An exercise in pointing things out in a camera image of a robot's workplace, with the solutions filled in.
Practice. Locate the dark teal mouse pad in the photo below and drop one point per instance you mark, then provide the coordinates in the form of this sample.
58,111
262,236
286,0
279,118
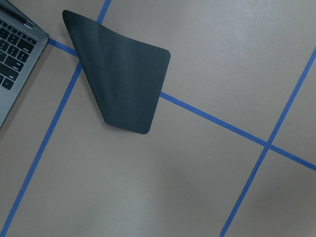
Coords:
126,76

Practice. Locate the grey laptop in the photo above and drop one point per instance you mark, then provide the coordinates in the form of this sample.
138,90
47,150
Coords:
22,42

